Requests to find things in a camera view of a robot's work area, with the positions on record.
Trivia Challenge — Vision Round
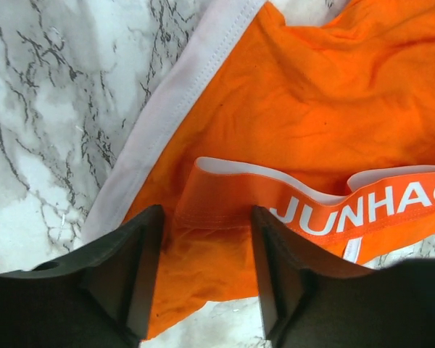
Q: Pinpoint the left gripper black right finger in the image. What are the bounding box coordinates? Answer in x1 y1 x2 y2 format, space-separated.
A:
251 207 435 347

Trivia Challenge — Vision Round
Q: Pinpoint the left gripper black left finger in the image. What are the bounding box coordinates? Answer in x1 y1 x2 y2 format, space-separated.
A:
0 205 165 347

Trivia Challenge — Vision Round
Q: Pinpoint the bright orange underwear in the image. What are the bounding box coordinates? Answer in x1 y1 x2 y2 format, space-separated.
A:
83 1 435 338

